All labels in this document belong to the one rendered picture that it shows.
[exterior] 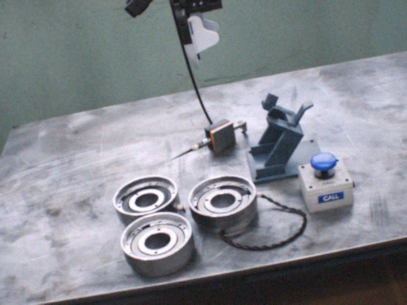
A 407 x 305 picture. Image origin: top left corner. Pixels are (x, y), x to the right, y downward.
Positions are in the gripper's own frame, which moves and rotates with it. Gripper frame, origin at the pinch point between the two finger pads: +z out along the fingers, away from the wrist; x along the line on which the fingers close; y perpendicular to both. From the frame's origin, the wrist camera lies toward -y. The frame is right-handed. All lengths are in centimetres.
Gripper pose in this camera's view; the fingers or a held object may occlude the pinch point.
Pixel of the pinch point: (193, 58)
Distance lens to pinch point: 106.6
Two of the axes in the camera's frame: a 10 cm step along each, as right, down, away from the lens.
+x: 0.3, -4.8, 8.8
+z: 2.2, 8.6, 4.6
